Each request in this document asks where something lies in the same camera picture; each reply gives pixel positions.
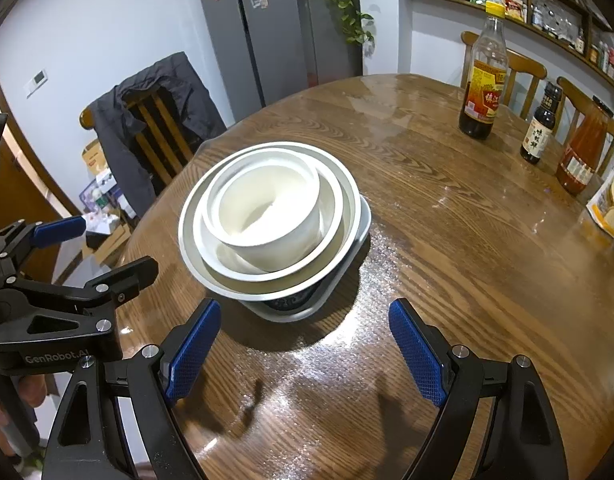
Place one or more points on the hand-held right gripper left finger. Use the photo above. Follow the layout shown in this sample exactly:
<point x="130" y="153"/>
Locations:
<point x="192" y="355"/>

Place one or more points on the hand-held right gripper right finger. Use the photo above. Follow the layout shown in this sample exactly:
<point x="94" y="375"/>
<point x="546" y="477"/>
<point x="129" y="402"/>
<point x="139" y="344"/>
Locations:
<point x="419" y="355"/>

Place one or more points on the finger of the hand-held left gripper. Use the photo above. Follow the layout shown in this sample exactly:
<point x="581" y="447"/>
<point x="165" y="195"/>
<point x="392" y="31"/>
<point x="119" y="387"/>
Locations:
<point x="59" y="231"/>
<point x="132" y="272"/>

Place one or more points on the large white bowl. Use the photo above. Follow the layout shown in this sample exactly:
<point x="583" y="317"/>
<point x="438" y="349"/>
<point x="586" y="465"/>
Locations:
<point x="189" y="247"/>

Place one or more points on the blue patterned square plate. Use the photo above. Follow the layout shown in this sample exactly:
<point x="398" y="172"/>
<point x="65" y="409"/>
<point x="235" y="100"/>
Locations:
<point x="297" y="311"/>

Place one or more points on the small white ramekin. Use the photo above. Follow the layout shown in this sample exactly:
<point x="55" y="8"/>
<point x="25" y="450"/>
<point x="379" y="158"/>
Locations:
<point x="267" y="242"/>

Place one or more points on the medium white bowl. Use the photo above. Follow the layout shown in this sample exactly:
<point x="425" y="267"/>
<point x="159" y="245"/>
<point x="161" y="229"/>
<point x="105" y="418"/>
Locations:
<point x="332" y="210"/>

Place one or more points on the person's left hand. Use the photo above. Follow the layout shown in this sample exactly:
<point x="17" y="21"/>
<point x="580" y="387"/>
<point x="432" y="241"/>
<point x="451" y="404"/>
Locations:
<point x="32" y="390"/>

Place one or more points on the pile of boxes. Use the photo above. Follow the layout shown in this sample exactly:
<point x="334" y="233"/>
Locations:
<point x="104" y="200"/>

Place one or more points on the brown wooden door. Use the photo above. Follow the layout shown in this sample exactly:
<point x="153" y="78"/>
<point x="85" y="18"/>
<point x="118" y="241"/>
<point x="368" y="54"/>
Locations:
<point x="32" y="180"/>

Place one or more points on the dark grey jacket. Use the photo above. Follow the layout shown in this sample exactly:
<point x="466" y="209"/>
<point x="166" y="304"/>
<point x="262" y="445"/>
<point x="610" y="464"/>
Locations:
<point x="117" y="125"/>

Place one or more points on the wooden chair with jacket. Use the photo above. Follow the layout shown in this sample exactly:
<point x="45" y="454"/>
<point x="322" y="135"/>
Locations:
<point x="157" y="125"/>

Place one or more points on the yellow white flour bag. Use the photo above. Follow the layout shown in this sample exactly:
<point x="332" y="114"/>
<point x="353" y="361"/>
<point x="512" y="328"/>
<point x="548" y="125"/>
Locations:
<point x="612" y="205"/>

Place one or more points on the small dark soy sauce bottle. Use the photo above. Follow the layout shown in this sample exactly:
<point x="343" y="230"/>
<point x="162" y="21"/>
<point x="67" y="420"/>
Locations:
<point x="537" y="135"/>

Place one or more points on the red tomato sauce jar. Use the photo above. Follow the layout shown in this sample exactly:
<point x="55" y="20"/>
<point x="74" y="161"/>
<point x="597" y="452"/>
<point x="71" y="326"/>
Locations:
<point x="584" y="155"/>

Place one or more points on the tall vinegar bottle yellow cap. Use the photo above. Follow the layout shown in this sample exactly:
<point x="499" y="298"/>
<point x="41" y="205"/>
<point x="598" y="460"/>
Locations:
<point x="482" y="95"/>

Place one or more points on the grey refrigerator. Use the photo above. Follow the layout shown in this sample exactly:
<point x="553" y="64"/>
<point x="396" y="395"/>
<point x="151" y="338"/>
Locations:
<point x="282" y="50"/>

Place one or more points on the wooden dining chair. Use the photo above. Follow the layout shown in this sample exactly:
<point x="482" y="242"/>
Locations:
<point x="524" y="67"/>
<point x="572" y="92"/>

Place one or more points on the trailing green plant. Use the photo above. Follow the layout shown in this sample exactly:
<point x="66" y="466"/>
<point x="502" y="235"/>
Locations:
<point x="347" y="0"/>

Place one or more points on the white wall panel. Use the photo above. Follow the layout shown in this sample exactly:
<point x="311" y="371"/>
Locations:
<point x="37" y="81"/>

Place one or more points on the wall shelf with jars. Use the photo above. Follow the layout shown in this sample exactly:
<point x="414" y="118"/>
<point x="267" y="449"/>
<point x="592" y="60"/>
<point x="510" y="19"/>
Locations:
<point x="537" y="5"/>

